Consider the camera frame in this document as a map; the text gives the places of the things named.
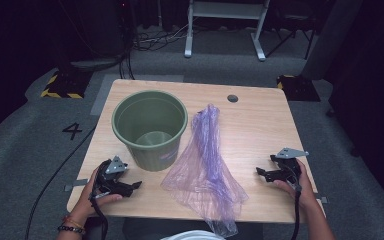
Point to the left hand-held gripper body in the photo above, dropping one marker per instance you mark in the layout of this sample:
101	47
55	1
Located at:
114	166

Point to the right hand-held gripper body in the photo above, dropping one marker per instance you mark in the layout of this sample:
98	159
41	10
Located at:
290	153

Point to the green plastic bin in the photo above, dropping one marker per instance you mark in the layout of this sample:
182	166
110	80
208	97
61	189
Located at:
150	133

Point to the purple plastic bag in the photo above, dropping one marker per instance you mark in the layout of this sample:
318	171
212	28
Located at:
206	166

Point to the person's right hand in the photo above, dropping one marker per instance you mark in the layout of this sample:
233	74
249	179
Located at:
305	193

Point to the person's left hand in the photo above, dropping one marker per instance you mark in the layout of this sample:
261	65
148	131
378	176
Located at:
86	203

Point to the grey tape strip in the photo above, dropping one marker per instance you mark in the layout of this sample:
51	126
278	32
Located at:
78	183
323	200

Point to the person's dark pants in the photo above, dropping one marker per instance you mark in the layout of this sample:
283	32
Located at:
146	230

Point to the black yellow striped base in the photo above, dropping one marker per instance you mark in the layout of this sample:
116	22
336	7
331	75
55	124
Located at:
65	86
298	88

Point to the grey table grommet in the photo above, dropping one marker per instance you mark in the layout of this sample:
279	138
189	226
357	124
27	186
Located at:
232	98

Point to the person's white shirt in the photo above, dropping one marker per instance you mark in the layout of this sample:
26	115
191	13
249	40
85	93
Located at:
193	236

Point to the grey pillar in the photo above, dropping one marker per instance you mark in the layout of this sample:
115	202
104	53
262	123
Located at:
330	36

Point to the black chair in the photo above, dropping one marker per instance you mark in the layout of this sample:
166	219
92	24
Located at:
293	20

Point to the white desk frame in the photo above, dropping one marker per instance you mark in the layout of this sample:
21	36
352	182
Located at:
226	10

